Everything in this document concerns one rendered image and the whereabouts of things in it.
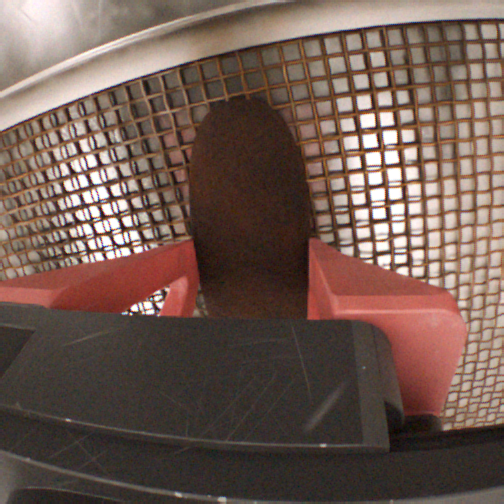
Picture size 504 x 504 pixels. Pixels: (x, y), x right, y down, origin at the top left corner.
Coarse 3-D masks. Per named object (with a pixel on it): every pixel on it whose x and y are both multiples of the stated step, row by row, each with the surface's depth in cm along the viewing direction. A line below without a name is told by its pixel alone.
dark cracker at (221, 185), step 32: (224, 128) 11; (256, 128) 11; (288, 128) 11; (192, 160) 12; (224, 160) 11; (256, 160) 11; (288, 160) 11; (192, 192) 12; (224, 192) 12; (256, 192) 12; (288, 192) 12; (192, 224) 13; (224, 224) 12; (256, 224) 12; (288, 224) 12; (224, 256) 13; (256, 256) 13; (288, 256) 13; (224, 288) 13; (256, 288) 13; (288, 288) 13
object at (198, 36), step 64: (256, 0) 9; (320, 0) 9; (384, 0) 9; (448, 0) 9; (64, 64) 10; (128, 64) 11; (192, 64) 11; (448, 64) 10; (0, 128) 12; (192, 128) 12; (320, 128) 12; (384, 128) 11; (0, 192) 14; (64, 192) 14; (0, 256) 15; (64, 256) 15
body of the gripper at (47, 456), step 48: (0, 432) 4; (48, 432) 4; (432, 432) 4; (480, 432) 4; (0, 480) 4; (48, 480) 4; (96, 480) 3; (144, 480) 3; (192, 480) 3; (240, 480) 3; (288, 480) 3; (336, 480) 3; (384, 480) 3; (432, 480) 3; (480, 480) 3
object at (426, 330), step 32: (320, 256) 9; (320, 288) 7; (352, 288) 6; (384, 288) 6; (416, 288) 6; (384, 320) 5; (416, 320) 5; (448, 320) 5; (416, 352) 6; (448, 352) 5; (416, 384) 6; (448, 384) 6; (416, 416) 6
